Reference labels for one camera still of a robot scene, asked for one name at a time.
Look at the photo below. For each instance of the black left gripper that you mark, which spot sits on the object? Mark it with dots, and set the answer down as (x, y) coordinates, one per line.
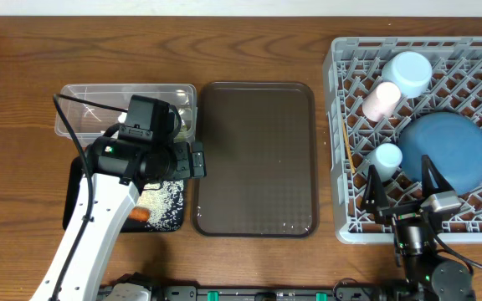
(183, 151)

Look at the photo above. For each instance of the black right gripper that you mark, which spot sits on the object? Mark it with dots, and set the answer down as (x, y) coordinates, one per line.
(408, 212)

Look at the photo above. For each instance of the light blue cup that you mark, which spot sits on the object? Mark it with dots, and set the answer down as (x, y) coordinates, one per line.
(386, 158)

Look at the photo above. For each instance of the wooden chopstick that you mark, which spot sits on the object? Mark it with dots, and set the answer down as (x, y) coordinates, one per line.
(347, 147)

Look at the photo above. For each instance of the white rice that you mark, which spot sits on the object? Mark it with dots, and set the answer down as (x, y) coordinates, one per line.
(165, 204)

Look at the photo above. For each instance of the dark blue plate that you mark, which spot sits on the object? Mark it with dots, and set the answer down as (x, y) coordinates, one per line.
(453, 144)

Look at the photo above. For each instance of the pink cup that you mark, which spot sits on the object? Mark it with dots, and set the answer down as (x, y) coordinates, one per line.
(381, 102)

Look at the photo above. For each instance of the orange carrot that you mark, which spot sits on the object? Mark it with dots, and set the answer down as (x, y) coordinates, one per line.
(140, 214)

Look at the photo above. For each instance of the light blue rice bowl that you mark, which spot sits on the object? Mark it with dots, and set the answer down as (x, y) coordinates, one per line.
(410, 72)

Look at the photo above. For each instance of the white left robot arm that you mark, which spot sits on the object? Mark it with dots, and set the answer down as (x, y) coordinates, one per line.
(117, 186)

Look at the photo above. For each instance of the grey dishwasher rack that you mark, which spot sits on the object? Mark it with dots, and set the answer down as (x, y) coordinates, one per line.
(351, 70)

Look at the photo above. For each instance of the black plastic tray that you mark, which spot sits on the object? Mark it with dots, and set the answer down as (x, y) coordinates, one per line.
(75, 176)

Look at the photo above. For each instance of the brown serving tray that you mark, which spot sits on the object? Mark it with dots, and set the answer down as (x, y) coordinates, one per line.
(260, 154)

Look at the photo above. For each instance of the clear plastic bin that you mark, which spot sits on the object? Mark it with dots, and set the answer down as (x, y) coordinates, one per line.
(90, 121)

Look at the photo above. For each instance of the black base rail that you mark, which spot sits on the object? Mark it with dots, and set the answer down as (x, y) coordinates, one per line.
(133, 292)

